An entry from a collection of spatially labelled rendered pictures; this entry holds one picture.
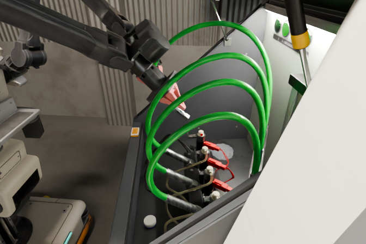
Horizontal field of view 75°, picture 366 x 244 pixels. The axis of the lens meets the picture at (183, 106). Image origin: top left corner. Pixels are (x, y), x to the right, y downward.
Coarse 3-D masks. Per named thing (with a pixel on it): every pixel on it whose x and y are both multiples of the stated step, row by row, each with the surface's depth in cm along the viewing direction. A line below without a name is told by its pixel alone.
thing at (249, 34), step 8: (200, 24) 65; (208, 24) 65; (216, 24) 64; (224, 24) 63; (232, 24) 63; (184, 32) 68; (248, 32) 62; (256, 40) 63; (264, 48) 63; (264, 56) 64; (152, 64) 76
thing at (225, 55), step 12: (204, 60) 53; (252, 60) 54; (180, 72) 55; (168, 84) 56; (264, 84) 58; (156, 96) 57; (264, 96) 60; (264, 108) 61; (156, 144) 64; (180, 156) 67
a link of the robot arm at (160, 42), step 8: (152, 32) 59; (136, 40) 61; (144, 40) 58; (152, 40) 58; (160, 40) 59; (128, 48) 63; (136, 48) 60; (144, 48) 59; (152, 48) 59; (160, 48) 59; (168, 48) 60; (112, 56) 57; (120, 56) 57; (128, 56) 62; (136, 56) 60; (144, 56) 61; (152, 56) 60; (160, 56) 61; (112, 64) 58; (120, 64) 59; (128, 64) 59
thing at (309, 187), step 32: (352, 32) 23; (320, 64) 27; (352, 64) 22; (320, 96) 26; (352, 96) 22; (288, 128) 30; (320, 128) 25; (352, 128) 21; (288, 160) 29; (320, 160) 24; (352, 160) 21; (256, 192) 35; (288, 192) 28; (320, 192) 24; (352, 192) 20; (256, 224) 34; (288, 224) 27; (320, 224) 23
